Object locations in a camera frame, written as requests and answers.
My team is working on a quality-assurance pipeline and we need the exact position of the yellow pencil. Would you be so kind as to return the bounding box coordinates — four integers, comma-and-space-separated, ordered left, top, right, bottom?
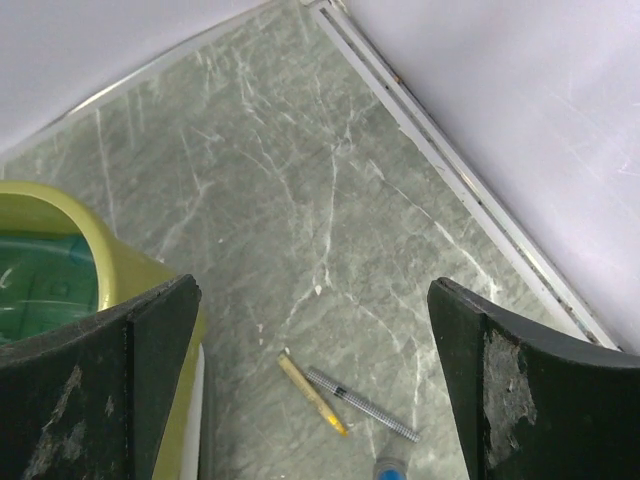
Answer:
277, 350, 348, 437

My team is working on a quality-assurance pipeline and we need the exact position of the aluminium rail at wall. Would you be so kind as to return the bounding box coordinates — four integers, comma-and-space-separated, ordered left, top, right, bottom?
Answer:
300, 1, 620, 350

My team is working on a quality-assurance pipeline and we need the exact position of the white plastic tray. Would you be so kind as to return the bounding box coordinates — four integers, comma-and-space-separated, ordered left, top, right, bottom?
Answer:
180, 345, 215, 479

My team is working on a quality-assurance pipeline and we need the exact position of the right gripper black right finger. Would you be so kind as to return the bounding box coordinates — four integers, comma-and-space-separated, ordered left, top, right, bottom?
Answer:
427, 278, 639, 479

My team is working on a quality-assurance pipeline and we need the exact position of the clear syringe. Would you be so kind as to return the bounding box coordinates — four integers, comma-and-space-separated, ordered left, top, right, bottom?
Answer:
305, 367, 421, 443

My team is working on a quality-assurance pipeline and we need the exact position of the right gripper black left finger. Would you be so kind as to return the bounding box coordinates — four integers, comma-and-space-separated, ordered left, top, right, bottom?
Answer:
1, 275, 201, 479

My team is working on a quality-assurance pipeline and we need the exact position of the small blue capped vial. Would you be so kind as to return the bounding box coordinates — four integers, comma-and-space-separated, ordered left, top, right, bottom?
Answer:
372, 455, 408, 480

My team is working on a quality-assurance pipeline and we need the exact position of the olive green plastic tub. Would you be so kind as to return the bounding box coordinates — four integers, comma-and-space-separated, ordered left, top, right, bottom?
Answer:
0, 180, 207, 480

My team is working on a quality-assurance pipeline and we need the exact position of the translucent blue plastic container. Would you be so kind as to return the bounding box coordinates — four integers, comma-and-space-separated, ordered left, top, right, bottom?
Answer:
1, 232, 98, 345

